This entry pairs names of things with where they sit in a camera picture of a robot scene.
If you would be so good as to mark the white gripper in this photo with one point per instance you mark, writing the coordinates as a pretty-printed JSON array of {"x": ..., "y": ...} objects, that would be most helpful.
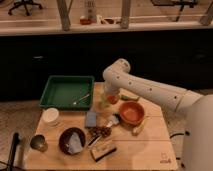
[{"x": 109, "y": 89}]

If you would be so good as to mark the red apple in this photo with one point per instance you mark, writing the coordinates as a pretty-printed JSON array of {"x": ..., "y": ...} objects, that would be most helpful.
[{"x": 113, "y": 99}]

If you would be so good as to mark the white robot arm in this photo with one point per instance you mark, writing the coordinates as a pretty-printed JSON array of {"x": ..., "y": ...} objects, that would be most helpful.
[{"x": 197, "y": 151}]

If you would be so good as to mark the white plastic cup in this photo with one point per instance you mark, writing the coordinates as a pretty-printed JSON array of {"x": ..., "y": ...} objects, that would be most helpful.
[{"x": 51, "y": 116}]

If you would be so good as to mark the small metal cup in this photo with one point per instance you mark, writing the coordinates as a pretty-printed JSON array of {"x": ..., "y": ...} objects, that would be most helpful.
[{"x": 39, "y": 143}]

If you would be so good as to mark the green chili pepper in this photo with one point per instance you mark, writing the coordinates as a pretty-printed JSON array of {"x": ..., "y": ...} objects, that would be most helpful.
[{"x": 127, "y": 98}]

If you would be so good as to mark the orange bowl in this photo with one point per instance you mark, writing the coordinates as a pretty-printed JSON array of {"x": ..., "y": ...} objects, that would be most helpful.
[{"x": 131, "y": 112}]

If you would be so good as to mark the black white brush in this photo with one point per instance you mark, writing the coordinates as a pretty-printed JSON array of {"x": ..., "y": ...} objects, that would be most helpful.
[{"x": 113, "y": 120}]

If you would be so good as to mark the blue sponge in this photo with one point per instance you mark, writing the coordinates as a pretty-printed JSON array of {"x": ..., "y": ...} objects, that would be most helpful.
[{"x": 91, "y": 118}]

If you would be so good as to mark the metal spoon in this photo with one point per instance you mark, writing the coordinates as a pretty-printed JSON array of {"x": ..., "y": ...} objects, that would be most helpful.
[{"x": 80, "y": 99}]

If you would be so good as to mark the brown pine cone bunch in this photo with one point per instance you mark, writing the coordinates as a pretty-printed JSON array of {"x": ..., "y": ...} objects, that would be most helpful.
[{"x": 100, "y": 131}]

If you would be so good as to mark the banana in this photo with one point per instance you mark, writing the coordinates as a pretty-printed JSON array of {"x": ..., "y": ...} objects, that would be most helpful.
[{"x": 139, "y": 128}]

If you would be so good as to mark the green plastic tray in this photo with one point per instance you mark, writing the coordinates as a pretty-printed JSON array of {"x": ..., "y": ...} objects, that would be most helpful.
[{"x": 61, "y": 91}]

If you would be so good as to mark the wooden board eraser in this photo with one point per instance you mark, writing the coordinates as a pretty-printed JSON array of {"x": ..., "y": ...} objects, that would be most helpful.
[{"x": 100, "y": 151}]

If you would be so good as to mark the crumpled blue white cloth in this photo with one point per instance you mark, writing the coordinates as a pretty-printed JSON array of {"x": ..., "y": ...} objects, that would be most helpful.
[{"x": 74, "y": 144}]

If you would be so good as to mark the dark brown bowl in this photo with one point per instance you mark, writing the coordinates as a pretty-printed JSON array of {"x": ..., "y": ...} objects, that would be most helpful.
[{"x": 65, "y": 136}]

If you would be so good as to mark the red white bottle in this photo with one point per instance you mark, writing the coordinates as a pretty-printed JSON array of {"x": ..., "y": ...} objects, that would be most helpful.
[{"x": 89, "y": 15}]

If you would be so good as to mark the black pole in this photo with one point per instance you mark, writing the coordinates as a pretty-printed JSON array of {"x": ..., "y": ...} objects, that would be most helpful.
[{"x": 14, "y": 144}]

